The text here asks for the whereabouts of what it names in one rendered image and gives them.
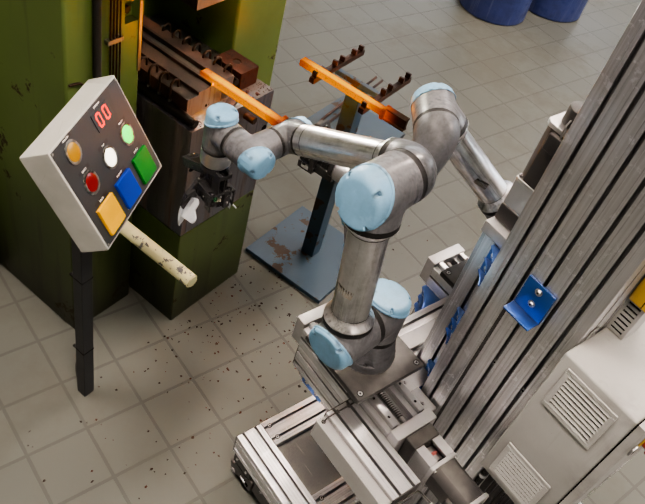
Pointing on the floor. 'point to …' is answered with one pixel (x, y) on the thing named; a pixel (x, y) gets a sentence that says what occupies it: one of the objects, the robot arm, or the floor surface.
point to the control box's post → (81, 262)
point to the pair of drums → (492, 11)
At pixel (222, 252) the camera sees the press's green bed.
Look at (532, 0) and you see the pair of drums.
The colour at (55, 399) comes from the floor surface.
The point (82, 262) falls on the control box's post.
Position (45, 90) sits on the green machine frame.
